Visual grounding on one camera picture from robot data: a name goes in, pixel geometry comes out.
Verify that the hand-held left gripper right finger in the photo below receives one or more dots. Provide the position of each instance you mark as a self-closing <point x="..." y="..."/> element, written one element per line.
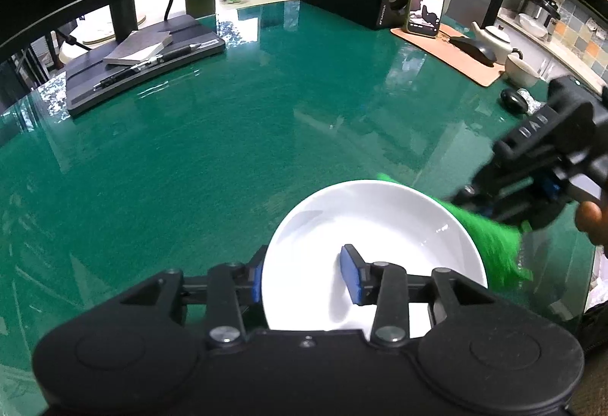
<point x="349" y="274"/>

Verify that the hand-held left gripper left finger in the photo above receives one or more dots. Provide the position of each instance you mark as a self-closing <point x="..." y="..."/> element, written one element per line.
<point x="256" y="284"/>

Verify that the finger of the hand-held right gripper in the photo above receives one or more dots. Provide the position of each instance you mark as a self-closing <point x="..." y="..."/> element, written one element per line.
<point x="513" y="214"/>
<point x="494" y="191"/>

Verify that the green fluffy cloth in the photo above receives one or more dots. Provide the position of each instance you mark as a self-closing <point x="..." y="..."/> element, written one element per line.
<point x="494" y="247"/>

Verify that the white plate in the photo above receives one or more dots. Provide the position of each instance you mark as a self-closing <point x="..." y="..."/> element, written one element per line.
<point x="380" y="216"/>

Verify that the person's right hand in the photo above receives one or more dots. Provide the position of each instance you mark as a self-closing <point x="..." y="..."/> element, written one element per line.
<point x="593" y="221"/>

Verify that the foil wrapped item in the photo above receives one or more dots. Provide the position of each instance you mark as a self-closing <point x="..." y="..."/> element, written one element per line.
<point x="536" y="104"/>

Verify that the black round object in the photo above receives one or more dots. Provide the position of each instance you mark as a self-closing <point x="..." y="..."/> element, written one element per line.
<point x="513" y="101"/>

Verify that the white teacup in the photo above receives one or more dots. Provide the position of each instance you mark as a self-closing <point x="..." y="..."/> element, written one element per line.
<point x="520" y="71"/>

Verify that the small white dish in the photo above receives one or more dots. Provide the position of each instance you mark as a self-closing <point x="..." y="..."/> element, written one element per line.
<point x="532" y="25"/>

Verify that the white teapot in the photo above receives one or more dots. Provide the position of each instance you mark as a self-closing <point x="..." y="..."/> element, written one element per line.
<point x="496" y="40"/>

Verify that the black computer mouse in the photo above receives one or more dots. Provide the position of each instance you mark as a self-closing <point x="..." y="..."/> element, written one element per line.
<point x="475" y="49"/>

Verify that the pressure cooker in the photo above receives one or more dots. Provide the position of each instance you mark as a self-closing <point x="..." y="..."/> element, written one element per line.
<point x="541" y="9"/>

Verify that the cork mat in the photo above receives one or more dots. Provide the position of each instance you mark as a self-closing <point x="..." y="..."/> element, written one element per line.
<point x="451" y="59"/>

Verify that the dark grey monitor stand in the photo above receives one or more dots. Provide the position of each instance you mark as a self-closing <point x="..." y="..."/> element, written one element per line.
<point x="142" y="78"/>

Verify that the black pen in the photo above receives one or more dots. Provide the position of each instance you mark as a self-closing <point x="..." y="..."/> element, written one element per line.
<point x="118" y="77"/>
<point x="173" y="54"/>

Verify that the grey notebook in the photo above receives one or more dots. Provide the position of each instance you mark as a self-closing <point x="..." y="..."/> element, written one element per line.
<point x="137" y="46"/>

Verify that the beige round base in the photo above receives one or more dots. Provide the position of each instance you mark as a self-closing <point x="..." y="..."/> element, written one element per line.
<point x="95" y="32"/>

